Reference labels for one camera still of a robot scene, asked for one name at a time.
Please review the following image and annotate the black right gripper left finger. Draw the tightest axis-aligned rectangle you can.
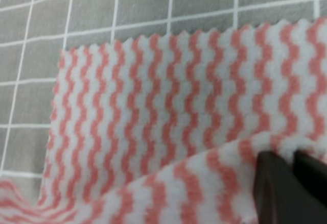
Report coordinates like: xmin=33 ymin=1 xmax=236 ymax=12
xmin=253 ymin=152 xmax=326 ymax=223

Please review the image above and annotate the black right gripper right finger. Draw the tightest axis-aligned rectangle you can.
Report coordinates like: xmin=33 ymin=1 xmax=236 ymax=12
xmin=293 ymin=151 xmax=326 ymax=204

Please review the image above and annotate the pink white wavy striped towel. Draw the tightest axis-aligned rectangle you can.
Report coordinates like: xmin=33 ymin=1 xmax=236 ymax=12
xmin=1 ymin=18 xmax=326 ymax=223

